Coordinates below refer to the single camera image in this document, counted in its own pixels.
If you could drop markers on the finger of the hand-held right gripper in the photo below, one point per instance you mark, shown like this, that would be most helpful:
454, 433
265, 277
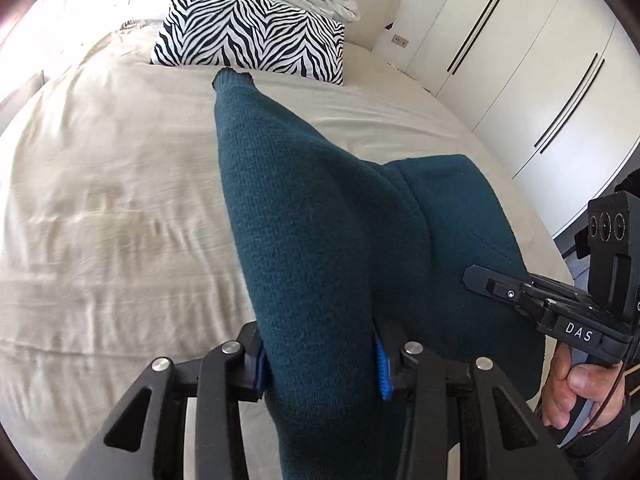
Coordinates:
500, 287

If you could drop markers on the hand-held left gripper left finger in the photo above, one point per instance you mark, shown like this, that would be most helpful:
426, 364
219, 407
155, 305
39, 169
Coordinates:
260, 372

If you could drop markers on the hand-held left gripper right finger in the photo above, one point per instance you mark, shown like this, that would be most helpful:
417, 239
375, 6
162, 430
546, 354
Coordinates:
383, 372

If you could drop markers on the teal knit sweater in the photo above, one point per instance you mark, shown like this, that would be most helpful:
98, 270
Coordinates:
310, 235

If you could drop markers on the person's right forearm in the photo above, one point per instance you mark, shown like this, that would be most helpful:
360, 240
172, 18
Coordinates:
615, 442

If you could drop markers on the person's right hand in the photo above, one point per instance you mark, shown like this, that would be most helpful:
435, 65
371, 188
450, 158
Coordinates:
557, 395

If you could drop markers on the beige bed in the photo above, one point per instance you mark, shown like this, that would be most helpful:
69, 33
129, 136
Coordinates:
100, 185

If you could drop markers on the white wardrobe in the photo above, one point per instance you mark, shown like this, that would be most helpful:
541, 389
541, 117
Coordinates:
540, 20

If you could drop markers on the beige padded headboard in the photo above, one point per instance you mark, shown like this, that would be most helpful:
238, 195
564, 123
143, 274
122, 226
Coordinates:
375, 5

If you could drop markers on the zebra print pillow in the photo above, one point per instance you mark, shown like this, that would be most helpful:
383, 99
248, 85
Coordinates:
250, 35

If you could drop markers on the wall socket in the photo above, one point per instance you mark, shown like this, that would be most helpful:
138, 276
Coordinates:
400, 40

